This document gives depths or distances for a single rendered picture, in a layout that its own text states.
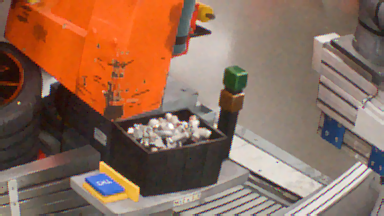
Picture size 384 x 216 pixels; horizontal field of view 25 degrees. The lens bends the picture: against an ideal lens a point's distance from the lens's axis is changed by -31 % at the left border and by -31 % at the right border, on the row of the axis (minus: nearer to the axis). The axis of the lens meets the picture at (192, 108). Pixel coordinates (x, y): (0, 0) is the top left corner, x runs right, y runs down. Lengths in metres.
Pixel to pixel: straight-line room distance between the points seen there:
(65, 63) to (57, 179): 0.30
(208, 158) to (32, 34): 0.67
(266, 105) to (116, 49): 1.58
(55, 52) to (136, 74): 0.29
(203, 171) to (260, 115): 1.46
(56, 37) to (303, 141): 1.39
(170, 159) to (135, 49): 0.25
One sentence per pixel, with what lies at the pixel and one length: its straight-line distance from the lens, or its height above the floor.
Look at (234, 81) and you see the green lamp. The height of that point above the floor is 0.64.
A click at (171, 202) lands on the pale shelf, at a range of 2.40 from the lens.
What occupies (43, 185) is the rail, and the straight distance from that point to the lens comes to 2.53.
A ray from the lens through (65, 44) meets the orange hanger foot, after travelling 2.61.
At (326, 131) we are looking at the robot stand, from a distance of 2.63.
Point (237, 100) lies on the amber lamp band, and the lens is 2.52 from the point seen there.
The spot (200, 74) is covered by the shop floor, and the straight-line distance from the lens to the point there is 4.08.
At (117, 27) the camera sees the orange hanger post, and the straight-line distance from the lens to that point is 2.44.
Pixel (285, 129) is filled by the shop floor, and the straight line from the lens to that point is 3.83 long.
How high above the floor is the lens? 1.65
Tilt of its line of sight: 25 degrees down
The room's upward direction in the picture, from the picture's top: 10 degrees clockwise
